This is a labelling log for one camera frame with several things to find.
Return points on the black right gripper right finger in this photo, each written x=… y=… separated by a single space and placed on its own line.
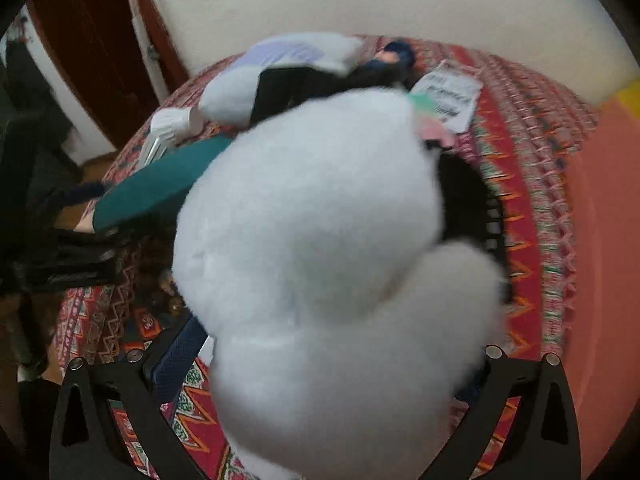
x=543 y=439

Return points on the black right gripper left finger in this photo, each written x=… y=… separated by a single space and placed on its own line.
x=86 y=442

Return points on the white plush rabbit toy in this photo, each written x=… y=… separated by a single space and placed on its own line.
x=311 y=251

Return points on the white bear plush checkered shirt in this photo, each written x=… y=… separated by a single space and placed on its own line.
x=274 y=69

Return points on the teal sleeved forearm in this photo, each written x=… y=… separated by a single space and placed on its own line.
x=155 y=192

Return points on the colourful patterned bed blanket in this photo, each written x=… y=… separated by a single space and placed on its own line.
x=524 y=125

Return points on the orange storage box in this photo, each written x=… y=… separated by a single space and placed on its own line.
x=601 y=356

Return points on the dark red wooden door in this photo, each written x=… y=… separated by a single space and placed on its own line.
x=89 y=53

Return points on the pink green small packets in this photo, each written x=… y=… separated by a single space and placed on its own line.
x=431 y=128

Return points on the dark blue small doll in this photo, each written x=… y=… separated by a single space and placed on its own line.
x=391 y=66

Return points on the white pipe on wall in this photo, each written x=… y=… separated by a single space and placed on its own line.
x=151 y=65

